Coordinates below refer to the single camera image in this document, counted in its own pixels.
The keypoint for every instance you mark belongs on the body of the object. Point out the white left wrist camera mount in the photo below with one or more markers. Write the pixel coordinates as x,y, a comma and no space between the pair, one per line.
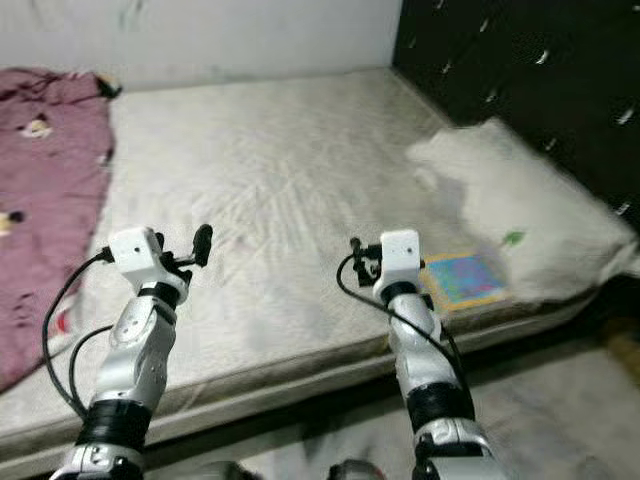
135,252

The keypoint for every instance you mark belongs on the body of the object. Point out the purple cartoon print blanket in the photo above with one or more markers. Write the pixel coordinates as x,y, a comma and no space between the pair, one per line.
40,230

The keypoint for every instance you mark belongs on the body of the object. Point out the white quilted mattress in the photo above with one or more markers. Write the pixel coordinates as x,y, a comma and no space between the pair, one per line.
260,160

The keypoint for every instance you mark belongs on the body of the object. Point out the colourful yellow-edged picture book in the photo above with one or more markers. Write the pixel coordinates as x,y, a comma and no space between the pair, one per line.
465,280

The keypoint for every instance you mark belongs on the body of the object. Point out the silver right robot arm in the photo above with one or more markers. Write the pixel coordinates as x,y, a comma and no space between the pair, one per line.
420,350

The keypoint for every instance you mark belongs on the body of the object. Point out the grey robot right leg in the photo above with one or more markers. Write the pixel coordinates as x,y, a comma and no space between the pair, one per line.
355,471

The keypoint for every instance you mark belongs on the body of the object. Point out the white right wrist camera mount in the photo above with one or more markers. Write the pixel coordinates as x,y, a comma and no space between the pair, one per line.
400,255

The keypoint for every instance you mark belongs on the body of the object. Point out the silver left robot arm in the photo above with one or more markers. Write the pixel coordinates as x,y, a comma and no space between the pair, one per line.
140,370

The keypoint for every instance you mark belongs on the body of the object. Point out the white pillow with tree print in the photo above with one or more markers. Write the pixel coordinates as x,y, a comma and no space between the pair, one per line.
530,200

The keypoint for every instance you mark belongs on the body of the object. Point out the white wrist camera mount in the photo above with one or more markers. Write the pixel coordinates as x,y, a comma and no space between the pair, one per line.
135,252
400,255

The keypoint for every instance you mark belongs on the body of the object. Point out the black tufted headboard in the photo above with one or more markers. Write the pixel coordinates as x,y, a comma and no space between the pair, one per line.
520,60

